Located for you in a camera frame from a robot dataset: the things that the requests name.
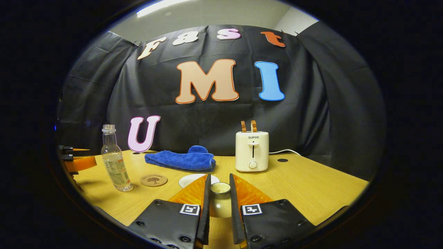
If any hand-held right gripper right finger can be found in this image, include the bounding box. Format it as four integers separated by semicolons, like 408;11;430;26
229;174;316;249

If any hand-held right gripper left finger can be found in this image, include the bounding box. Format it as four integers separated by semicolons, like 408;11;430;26
128;174;211;249

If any clear plastic water bottle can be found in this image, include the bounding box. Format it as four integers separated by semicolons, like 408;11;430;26
101;124;134;192

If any round cork coaster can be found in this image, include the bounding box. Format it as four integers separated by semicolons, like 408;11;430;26
140;174;168;187

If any blue towel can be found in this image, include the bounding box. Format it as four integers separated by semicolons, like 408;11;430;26
144;145;216;173

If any cream toaster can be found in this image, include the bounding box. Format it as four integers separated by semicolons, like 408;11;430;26
235;131;270;173

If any black backdrop cloth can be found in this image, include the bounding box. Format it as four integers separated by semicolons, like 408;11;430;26
57;24;386;182

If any white power cable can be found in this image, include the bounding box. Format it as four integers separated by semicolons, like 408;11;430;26
269;149;301;157

